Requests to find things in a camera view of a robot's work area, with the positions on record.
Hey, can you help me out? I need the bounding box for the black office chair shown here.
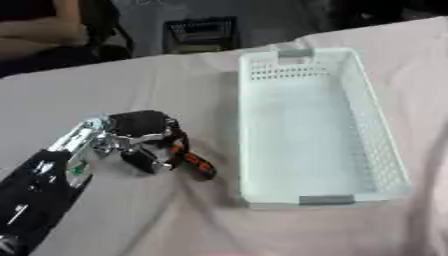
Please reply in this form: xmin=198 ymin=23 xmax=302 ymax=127
xmin=77 ymin=0 xmax=137 ymax=63

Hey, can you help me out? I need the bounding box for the white perforated plastic basket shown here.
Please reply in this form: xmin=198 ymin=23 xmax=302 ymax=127
xmin=236 ymin=47 xmax=415 ymax=211

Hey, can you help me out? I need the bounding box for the person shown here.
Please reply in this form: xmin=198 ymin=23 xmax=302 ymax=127
xmin=0 ymin=0 xmax=132 ymax=80

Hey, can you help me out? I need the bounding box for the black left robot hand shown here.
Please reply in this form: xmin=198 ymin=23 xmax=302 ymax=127
xmin=94 ymin=109 xmax=193 ymax=175

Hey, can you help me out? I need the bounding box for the black slatted crate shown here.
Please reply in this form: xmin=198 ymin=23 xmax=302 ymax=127
xmin=161 ymin=16 xmax=242 ymax=55

